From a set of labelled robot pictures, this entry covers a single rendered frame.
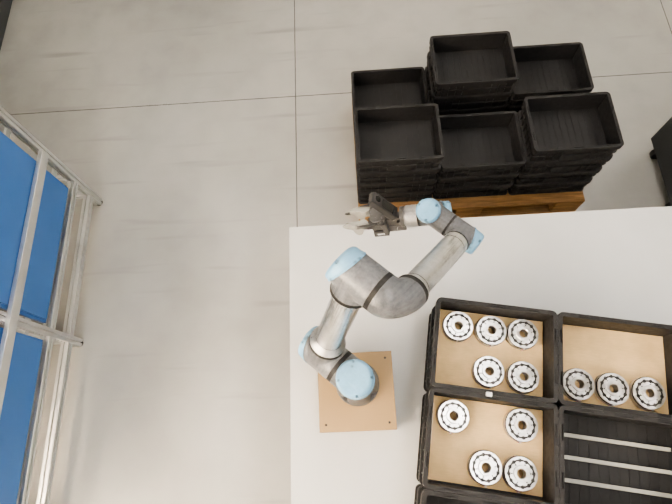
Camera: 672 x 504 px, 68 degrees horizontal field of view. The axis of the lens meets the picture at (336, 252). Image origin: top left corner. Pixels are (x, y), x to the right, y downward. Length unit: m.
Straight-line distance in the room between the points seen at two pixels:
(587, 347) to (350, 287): 0.97
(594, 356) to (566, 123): 1.23
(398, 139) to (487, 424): 1.38
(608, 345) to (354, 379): 0.90
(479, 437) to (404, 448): 0.27
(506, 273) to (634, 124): 1.70
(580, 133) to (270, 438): 2.10
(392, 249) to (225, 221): 1.23
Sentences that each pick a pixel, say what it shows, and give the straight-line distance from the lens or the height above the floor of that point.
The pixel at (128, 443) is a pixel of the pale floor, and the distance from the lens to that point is 2.84.
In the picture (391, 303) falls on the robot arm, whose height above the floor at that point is 1.39.
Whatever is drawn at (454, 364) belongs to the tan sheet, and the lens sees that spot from 1.81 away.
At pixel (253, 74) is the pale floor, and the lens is 3.46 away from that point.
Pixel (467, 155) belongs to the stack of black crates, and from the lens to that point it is 2.63.
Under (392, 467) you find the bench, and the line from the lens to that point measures 1.90.
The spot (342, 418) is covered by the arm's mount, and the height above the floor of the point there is 0.79.
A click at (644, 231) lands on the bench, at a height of 0.70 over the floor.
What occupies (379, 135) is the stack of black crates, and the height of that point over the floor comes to 0.49.
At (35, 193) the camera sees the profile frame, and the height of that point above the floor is 0.61.
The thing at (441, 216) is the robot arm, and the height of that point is 1.20.
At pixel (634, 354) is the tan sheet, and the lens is 2.01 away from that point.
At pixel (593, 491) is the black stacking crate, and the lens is 1.91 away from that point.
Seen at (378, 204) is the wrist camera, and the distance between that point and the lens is 1.64.
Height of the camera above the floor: 2.59
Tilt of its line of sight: 69 degrees down
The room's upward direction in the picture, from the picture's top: 8 degrees counter-clockwise
